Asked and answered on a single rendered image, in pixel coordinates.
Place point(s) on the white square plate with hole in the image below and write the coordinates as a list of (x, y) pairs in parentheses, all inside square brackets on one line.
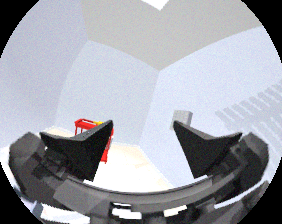
[(28, 206)]

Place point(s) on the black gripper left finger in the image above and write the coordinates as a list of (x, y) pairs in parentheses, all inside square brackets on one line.
[(84, 150)]

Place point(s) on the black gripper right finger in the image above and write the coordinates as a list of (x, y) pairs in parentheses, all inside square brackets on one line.
[(201, 149)]

